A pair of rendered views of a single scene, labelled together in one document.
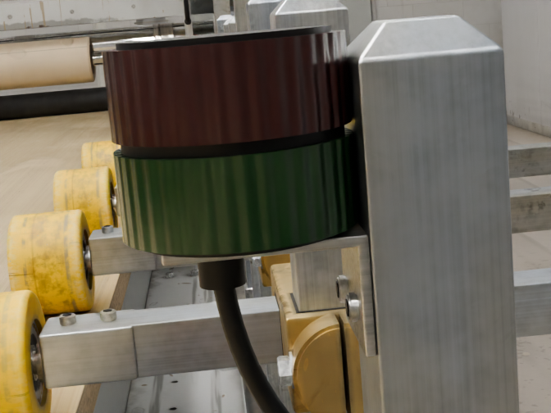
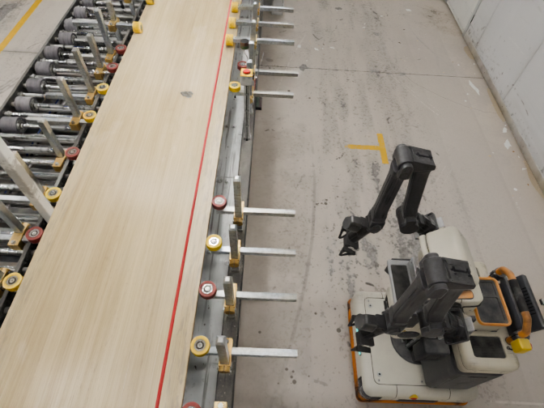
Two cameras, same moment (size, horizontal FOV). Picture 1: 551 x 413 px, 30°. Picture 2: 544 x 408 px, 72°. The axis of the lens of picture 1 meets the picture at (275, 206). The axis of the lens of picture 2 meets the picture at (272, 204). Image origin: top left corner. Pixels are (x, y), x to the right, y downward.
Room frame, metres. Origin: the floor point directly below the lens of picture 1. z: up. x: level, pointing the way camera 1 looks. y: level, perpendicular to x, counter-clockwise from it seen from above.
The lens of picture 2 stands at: (-2.12, -0.31, 2.52)
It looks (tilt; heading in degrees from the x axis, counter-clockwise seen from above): 54 degrees down; 1
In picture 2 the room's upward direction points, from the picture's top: 5 degrees clockwise
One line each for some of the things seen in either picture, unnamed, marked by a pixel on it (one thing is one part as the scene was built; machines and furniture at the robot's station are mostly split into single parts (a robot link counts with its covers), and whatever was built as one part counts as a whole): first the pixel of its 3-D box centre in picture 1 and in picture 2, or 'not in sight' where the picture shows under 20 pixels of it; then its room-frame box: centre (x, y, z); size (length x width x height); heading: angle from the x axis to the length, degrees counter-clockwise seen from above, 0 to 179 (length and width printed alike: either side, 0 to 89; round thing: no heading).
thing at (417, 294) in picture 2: not in sight; (411, 299); (-1.63, -0.77, 1.40); 0.11 x 0.06 x 0.43; 4
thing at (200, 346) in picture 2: not in sight; (201, 348); (-1.70, -0.05, 0.85); 0.08 x 0.08 x 0.11
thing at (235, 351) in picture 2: not in sight; (247, 352); (-1.69, -0.24, 0.82); 0.43 x 0.03 x 0.04; 93
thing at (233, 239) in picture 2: not in sight; (234, 252); (-1.24, -0.13, 0.87); 0.04 x 0.04 x 0.48; 3
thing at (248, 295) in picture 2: not in sight; (250, 295); (-1.44, -0.23, 0.84); 0.43 x 0.03 x 0.04; 93
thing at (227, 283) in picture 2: not in sight; (230, 301); (-1.49, -0.14, 0.87); 0.04 x 0.04 x 0.48; 3
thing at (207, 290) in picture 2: not in sight; (208, 293); (-1.45, -0.03, 0.85); 0.08 x 0.08 x 0.11
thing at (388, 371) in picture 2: not in sight; (406, 345); (-1.39, -1.21, 0.16); 0.67 x 0.64 x 0.25; 93
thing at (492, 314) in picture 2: not in sight; (482, 304); (-1.38, -1.32, 0.87); 0.23 x 0.15 x 0.11; 3
